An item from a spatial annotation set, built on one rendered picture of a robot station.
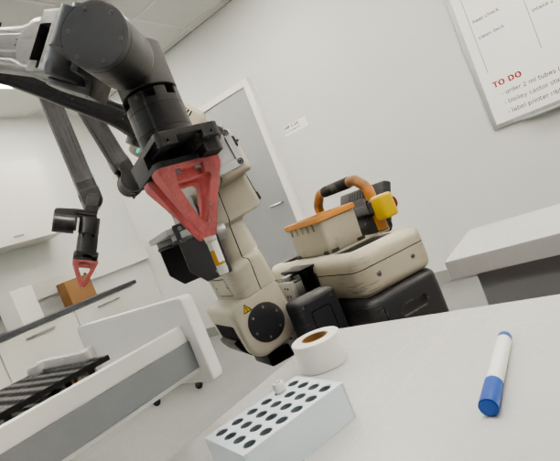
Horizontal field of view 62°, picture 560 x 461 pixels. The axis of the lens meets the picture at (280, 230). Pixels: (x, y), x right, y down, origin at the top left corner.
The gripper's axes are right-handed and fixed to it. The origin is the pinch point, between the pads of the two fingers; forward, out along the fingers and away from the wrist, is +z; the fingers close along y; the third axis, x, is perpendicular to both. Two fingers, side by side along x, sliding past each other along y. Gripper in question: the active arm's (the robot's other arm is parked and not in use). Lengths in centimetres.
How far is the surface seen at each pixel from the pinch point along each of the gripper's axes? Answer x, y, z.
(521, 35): 294, -106, -61
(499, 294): 62, -19, 30
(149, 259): 133, -484, -39
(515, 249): 61, -10, 22
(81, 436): -16.2, -9.1, 14.2
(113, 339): -6.9, -30.0, 7.7
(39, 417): -18.9, -8.3, 10.6
